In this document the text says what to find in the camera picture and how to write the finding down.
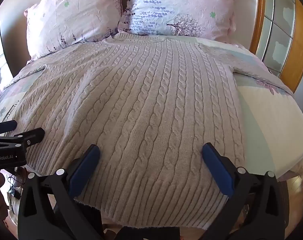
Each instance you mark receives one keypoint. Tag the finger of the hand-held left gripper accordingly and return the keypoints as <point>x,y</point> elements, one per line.
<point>4,127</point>
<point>29,137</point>

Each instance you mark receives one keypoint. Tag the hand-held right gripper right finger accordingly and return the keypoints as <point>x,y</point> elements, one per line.
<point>217,168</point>

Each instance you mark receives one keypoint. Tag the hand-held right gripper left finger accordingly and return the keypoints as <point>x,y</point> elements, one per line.
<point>84,165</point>

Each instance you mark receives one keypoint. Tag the pink floral pillow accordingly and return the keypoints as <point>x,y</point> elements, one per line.
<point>74,17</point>

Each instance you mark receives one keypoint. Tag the wooden wardrobe with glass panels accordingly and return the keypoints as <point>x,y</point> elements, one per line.
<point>286,35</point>

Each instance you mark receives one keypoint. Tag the wooden headboard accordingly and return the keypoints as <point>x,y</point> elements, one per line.
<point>258,17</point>

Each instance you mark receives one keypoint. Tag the pink tree print pillow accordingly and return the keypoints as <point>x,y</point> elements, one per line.
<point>181,7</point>

